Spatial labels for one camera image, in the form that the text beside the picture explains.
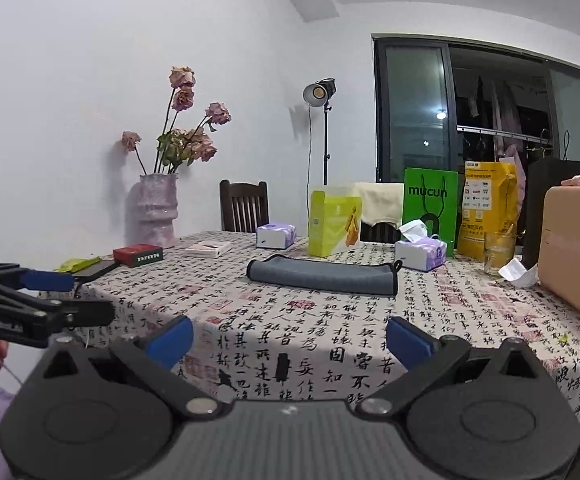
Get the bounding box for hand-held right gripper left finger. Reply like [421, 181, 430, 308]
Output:
[40, 316, 223, 418]

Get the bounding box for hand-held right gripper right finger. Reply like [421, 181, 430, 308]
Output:
[360, 316, 546, 418]

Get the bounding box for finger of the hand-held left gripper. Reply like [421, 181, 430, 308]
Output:
[0, 284, 116, 349]
[0, 262, 76, 292]

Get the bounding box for grey cloth pouch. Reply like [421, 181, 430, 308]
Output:
[246, 254, 401, 297]

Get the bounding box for green snack packet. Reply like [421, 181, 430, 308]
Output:
[54, 256, 101, 273]

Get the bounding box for black smartphone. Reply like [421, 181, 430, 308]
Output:
[72, 260, 119, 281]

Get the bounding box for red flat box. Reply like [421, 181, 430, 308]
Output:
[112, 244, 164, 267]

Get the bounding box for purple tissue pack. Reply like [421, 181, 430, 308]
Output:
[256, 222, 297, 250]
[394, 220, 448, 272]

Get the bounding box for calligraphy printed tablecloth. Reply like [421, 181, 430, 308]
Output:
[40, 230, 580, 423]

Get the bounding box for white pink flat box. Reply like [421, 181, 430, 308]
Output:
[185, 240, 232, 259]

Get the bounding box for dark wooden chair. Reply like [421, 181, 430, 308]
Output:
[220, 180, 269, 233]
[360, 221, 403, 245]

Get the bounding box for clear drinking glass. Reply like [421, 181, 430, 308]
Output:
[484, 232, 515, 277]

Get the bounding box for pink ceramic vase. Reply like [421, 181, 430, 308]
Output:
[137, 174, 178, 250]

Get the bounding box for white paper receipt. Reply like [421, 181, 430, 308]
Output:
[499, 259, 539, 288]

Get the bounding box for green paper bag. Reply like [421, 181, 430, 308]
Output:
[403, 167, 459, 257]

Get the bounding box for yellow-green carton box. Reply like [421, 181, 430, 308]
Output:
[308, 187, 362, 259]

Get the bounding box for cream cloth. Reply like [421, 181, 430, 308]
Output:
[352, 182, 405, 228]

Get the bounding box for yellow paper bag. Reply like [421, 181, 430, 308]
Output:
[457, 160, 518, 261]

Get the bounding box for tan cardboard box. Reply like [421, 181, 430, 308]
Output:
[537, 186, 580, 324]

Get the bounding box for dried pink roses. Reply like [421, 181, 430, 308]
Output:
[121, 65, 232, 177]

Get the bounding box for black paper bag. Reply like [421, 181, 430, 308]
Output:
[522, 132, 580, 268]

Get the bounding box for black framed sliding window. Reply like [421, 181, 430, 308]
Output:
[372, 34, 580, 183]

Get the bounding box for hanging clothes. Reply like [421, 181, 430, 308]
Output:
[462, 76, 527, 173]

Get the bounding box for studio light on stand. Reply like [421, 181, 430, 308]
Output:
[303, 78, 337, 186]

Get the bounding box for metal clothes rail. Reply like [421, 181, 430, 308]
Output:
[457, 125, 556, 144]

